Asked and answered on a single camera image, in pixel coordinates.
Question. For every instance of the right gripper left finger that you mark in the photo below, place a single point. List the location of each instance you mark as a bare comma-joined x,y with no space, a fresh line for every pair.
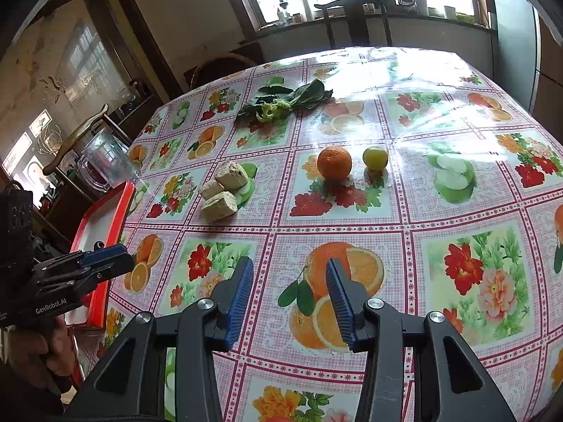
127,383

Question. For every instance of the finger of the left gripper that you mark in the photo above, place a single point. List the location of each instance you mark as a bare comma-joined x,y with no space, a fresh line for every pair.
88,274
88,254

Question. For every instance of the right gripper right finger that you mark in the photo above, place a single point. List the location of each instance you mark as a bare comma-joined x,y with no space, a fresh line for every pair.
450,382

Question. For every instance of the red rimmed white tray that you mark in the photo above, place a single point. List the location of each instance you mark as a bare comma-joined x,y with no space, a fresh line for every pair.
103,221

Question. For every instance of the small green lime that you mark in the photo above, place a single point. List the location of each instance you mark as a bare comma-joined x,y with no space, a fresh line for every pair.
375,159

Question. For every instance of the orange mandarin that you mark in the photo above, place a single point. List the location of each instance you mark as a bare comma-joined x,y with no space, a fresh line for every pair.
334,163

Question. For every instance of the left hand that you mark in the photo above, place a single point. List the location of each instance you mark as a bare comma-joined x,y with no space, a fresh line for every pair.
36,356

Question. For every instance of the clear plastic pitcher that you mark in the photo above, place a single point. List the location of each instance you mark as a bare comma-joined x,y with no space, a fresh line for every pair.
105,163

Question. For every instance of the floral fruit tablecloth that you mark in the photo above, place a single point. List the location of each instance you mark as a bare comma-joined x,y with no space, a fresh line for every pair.
466,220

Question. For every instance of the round back wooden chair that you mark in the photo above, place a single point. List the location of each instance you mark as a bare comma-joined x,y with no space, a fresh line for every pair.
218,67

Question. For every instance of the green leafy vegetable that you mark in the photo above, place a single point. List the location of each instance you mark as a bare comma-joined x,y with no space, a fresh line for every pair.
274,101

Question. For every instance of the dark far wooden chair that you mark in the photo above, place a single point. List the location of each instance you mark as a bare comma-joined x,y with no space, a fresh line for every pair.
355,20

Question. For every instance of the silver refrigerator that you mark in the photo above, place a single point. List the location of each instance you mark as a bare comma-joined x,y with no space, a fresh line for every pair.
517,51

